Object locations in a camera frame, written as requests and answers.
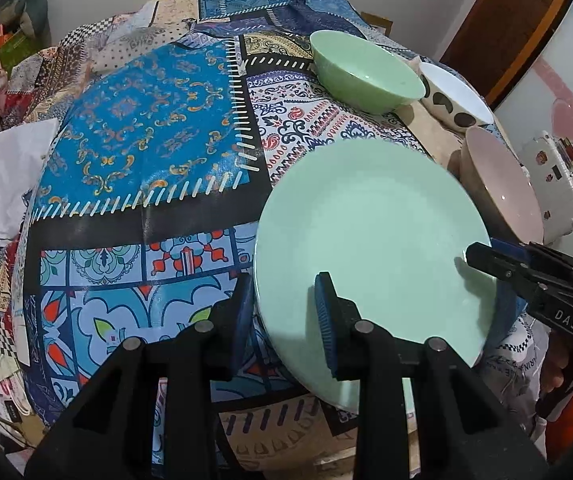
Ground white folded cloth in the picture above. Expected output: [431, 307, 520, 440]
[0, 119, 62, 247]

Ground pink bowl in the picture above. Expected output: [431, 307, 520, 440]
[459, 126, 544, 246]

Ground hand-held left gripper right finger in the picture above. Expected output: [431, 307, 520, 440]
[315, 271, 549, 480]

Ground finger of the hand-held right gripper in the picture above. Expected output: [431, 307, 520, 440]
[467, 241, 573, 291]
[486, 287, 532, 348]

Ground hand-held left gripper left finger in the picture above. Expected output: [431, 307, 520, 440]
[24, 272, 257, 480]

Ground green bowl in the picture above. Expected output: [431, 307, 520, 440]
[309, 29, 426, 115]

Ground white appliance with stickers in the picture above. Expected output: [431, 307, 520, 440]
[521, 130, 573, 233]

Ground white spotted bowl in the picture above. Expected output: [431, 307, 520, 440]
[419, 62, 494, 133]

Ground green plate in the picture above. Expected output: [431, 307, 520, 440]
[254, 138, 498, 408]

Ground green box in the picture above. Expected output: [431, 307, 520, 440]
[0, 30, 37, 106]

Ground white door with pink print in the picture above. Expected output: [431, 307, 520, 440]
[493, 0, 573, 171]

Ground cardboard box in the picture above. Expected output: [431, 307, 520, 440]
[361, 12, 394, 36]

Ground wooden door frame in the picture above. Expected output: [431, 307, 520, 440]
[439, 0, 573, 111]

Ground person's right hand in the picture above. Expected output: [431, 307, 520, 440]
[540, 342, 569, 393]

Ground patchwork printed blanket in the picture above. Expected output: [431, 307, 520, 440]
[0, 0, 547, 471]

